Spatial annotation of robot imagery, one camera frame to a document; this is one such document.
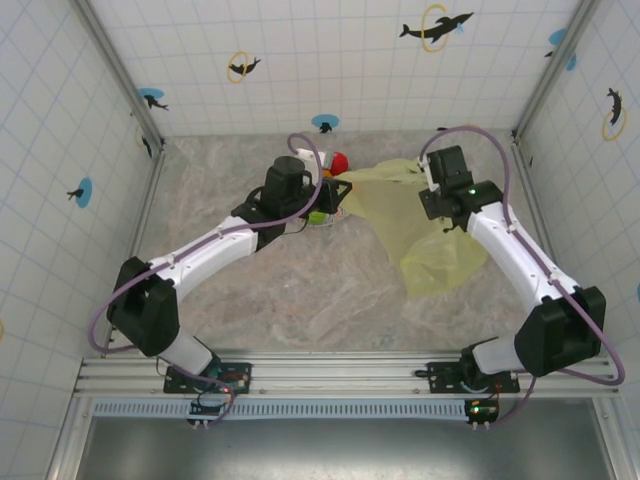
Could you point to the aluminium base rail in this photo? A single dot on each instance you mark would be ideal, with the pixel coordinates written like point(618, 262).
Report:
point(340, 370)

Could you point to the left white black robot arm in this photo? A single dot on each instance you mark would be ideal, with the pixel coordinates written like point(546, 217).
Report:
point(210, 245)

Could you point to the yellow plastic bag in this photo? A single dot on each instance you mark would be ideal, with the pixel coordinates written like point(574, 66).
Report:
point(395, 210)

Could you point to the speckled round plate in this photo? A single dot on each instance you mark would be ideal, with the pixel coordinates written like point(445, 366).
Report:
point(331, 220)

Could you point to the shark blue circle sticker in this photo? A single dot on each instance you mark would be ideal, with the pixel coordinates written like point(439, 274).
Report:
point(152, 96)

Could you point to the grey metal sheet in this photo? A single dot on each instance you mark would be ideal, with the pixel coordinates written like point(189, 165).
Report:
point(340, 450)

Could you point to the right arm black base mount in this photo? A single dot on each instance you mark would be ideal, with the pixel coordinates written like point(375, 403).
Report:
point(445, 372)

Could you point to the aluminium side rail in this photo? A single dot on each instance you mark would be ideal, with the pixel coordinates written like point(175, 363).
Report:
point(532, 200)
point(142, 225)

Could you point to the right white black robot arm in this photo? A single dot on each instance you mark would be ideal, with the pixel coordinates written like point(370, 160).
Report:
point(510, 255)

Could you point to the blue patch animal sticker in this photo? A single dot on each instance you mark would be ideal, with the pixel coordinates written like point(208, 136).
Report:
point(559, 37)

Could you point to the penguin blue circle sticker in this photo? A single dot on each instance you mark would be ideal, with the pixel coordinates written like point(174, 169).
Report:
point(325, 123)

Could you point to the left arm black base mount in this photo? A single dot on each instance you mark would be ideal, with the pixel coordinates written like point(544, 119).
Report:
point(240, 372)

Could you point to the aluminium frame post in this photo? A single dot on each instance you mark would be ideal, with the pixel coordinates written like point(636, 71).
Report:
point(120, 75)
point(555, 70)

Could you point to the red apple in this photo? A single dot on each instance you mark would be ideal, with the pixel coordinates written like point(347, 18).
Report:
point(340, 161)

